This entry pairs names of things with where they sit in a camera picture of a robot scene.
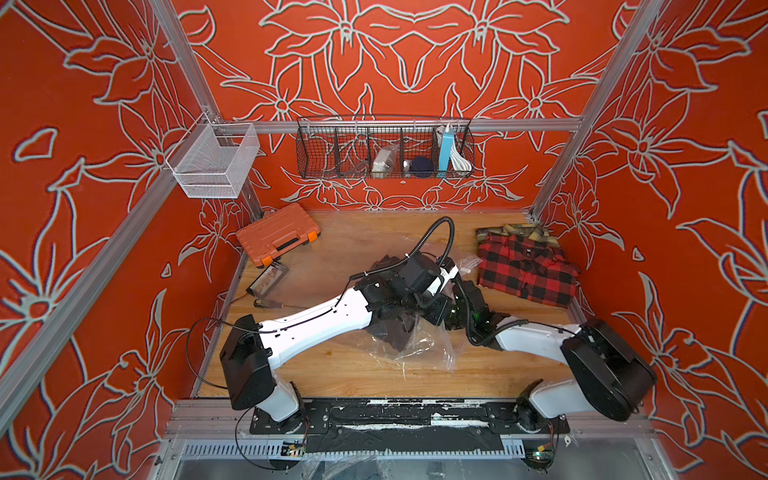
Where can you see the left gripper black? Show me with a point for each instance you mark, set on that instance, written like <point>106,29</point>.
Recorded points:
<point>437,317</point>

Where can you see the clear plastic vacuum bag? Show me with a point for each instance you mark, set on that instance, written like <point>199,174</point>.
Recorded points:
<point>437,242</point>

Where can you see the red black plaid shirt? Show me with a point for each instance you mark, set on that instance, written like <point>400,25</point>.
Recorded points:
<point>528,269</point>

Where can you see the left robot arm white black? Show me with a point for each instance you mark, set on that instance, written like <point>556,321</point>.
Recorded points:
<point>253,352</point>

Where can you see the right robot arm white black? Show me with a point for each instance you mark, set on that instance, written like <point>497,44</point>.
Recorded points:
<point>608,376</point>

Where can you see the olive plaid shirt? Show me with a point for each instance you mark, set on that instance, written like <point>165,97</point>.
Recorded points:
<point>533,232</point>

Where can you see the orange tool case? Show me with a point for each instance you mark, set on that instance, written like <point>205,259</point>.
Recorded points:
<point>277,233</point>

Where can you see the black screwdriver bit holder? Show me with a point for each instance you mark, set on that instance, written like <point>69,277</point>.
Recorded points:
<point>267,280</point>

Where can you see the black yellow screwdriver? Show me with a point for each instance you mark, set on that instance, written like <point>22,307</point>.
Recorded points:
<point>267,304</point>

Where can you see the dark blue round object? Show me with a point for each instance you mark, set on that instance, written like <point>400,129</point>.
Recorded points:
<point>421,167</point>

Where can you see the grey bagged item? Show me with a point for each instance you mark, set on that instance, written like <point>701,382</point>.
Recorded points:
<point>384,162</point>

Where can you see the light blue box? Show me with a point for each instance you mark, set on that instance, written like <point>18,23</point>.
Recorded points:
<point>446,145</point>

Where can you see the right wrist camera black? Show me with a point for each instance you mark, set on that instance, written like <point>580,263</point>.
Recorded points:
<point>469,298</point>

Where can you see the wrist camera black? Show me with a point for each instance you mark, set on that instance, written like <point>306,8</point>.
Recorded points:
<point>422,275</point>
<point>469,298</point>

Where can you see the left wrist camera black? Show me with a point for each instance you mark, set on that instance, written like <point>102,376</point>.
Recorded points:
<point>422,275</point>

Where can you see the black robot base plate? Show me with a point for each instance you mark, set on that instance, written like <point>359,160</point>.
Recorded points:
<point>406,423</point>

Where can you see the white cable duct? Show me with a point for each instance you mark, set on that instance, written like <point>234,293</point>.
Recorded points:
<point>277,449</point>

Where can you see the black wire wall basket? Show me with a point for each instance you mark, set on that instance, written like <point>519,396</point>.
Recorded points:
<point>344,147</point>

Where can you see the clear plastic wall bin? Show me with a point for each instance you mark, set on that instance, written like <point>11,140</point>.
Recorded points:
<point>209,165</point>

